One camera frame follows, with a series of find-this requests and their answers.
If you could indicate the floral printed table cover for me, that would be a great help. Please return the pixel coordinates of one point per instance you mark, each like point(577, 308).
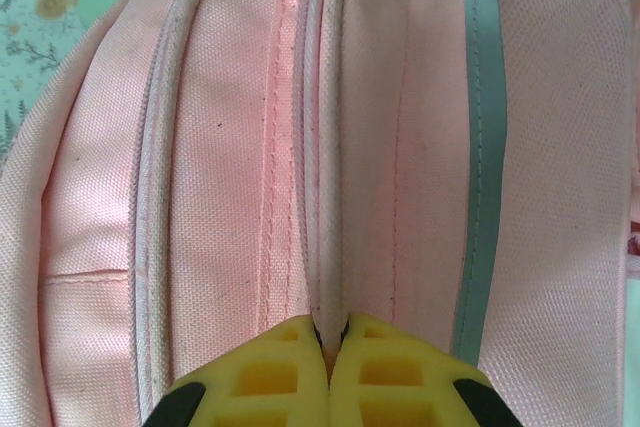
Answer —
point(30, 47)

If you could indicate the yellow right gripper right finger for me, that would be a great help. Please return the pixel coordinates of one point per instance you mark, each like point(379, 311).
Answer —
point(400, 387)

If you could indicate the pink school backpack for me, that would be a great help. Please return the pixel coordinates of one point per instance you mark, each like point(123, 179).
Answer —
point(320, 147)

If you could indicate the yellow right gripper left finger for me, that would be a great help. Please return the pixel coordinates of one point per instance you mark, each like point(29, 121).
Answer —
point(260, 387)

